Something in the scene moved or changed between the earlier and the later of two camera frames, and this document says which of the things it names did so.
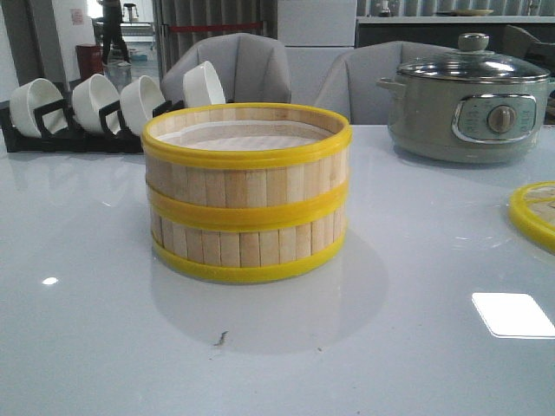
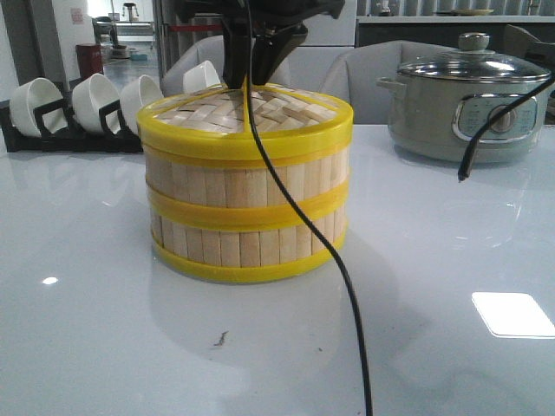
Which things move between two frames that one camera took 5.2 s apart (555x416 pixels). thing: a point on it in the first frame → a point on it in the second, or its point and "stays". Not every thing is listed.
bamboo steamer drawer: (224, 256) stays
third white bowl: (139, 98) stays
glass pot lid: (474, 62) stays
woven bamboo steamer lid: (532, 211) → (210, 125)
